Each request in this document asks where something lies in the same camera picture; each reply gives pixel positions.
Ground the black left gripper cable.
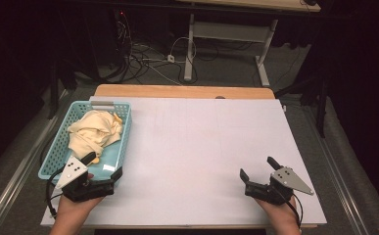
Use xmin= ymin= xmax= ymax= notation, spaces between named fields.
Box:
xmin=44 ymin=164 xmax=68 ymax=219

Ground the white board table cover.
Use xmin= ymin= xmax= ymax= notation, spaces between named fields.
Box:
xmin=39 ymin=95 xmax=328 ymax=229

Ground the white metal desk frame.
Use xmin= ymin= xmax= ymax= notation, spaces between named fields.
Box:
xmin=183 ymin=13 xmax=280 ymax=88

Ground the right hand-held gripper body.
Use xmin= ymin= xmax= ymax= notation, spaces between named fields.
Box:
xmin=244 ymin=166 xmax=315 ymax=207

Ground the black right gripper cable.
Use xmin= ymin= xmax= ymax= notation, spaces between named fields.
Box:
xmin=278 ymin=185 xmax=305 ymax=229

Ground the person's left hand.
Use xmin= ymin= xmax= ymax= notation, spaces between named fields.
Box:
xmin=57 ymin=172 xmax=106 ymax=223

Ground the bundle of black cables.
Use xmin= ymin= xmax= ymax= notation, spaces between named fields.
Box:
xmin=98 ymin=13 xmax=199 ymax=86

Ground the light wooden desk top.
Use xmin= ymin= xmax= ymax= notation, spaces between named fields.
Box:
xmin=176 ymin=0 xmax=322 ymax=14

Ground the black metal stand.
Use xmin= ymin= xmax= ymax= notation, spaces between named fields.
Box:
xmin=274 ymin=65 xmax=330 ymax=139
xmin=45 ymin=55 xmax=80 ymax=120

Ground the person's right hand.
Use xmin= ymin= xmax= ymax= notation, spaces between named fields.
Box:
xmin=255 ymin=195 xmax=300 ymax=227

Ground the grey metal floor rail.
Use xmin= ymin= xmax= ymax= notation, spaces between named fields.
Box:
xmin=304 ymin=97 xmax=371 ymax=235
xmin=0 ymin=89 xmax=71 ymax=235

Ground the cream yellow cloth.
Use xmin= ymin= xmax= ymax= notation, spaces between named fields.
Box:
xmin=67 ymin=109 xmax=124 ymax=165

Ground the light blue plastic basket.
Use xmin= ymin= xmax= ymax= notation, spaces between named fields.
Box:
xmin=37 ymin=100 xmax=133 ymax=182

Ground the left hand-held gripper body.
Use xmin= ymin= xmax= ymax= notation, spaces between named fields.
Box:
xmin=54 ymin=156 xmax=117 ymax=203

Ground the dark box with red light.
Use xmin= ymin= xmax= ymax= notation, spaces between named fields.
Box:
xmin=112 ymin=9 xmax=133 ymax=68

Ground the white cable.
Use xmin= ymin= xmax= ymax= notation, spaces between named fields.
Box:
xmin=168 ymin=36 xmax=198 ymax=67

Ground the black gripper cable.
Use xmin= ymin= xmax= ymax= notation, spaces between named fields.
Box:
xmin=44 ymin=164 xmax=68 ymax=219
xmin=278 ymin=185 xmax=305 ymax=229

